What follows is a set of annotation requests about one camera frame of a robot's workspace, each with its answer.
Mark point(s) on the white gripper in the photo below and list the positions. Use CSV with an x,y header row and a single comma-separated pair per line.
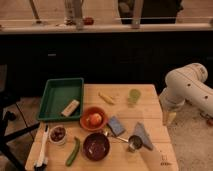
x,y
170,102

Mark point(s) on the yellow banana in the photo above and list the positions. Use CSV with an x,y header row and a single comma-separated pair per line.
x,y
106,98

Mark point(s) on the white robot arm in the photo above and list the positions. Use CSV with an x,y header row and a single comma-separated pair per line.
x,y
186,83

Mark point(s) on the green plastic tray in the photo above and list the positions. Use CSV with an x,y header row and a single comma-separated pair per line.
x,y
58,93

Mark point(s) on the grey folded cloth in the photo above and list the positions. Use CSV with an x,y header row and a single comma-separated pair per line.
x,y
140,131

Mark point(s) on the metal measuring cup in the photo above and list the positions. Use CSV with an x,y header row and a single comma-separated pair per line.
x,y
134,142

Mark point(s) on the green plastic cup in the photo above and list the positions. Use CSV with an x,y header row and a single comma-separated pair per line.
x,y
134,96

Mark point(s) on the blue sponge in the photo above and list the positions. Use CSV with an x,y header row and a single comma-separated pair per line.
x,y
115,126

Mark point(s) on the red apple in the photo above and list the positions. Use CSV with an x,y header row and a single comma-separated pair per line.
x,y
95,119

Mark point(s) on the dark purple bowl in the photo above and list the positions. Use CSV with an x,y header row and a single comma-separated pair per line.
x,y
96,146

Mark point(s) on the orange bowl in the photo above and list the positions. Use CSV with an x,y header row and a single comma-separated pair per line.
x,y
84,120

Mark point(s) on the green cucumber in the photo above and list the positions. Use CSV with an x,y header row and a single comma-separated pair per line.
x,y
74,153

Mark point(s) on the beige rectangular block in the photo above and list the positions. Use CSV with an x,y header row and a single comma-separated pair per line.
x,y
72,106

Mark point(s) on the white cup with grapes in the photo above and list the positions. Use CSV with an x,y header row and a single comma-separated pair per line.
x,y
57,135

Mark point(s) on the red object on ledge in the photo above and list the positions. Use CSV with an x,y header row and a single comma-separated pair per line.
x,y
88,21

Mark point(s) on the white dish brush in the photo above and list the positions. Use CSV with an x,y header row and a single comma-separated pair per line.
x,y
41,157

